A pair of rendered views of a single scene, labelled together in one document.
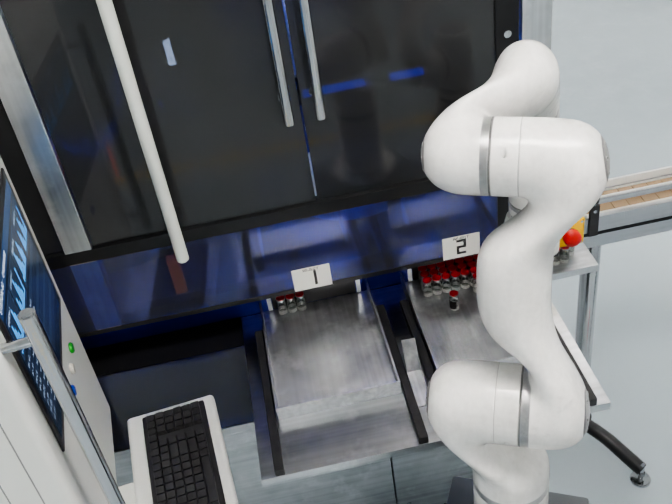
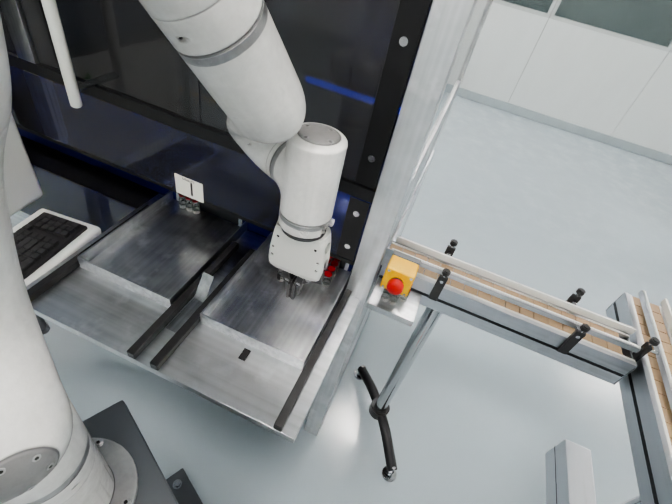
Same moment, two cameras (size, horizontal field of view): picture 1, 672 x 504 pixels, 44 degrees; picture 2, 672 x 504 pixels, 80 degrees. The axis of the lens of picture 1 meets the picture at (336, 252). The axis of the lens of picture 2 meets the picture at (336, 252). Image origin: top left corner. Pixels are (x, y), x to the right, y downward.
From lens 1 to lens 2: 108 cm
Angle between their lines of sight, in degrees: 13
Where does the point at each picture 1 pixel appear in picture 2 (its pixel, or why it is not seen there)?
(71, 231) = (20, 38)
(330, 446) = (79, 309)
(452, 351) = (240, 306)
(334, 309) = (212, 226)
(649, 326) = (481, 384)
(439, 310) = (269, 273)
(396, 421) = (139, 326)
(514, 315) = not seen: outside the picture
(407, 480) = not seen: hidden behind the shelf
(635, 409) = (426, 428)
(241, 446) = not seen: hidden behind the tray
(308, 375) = (138, 253)
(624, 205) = (472, 293)
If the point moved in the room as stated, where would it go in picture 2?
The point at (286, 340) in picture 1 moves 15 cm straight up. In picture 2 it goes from (159, 223) to (152, 179)
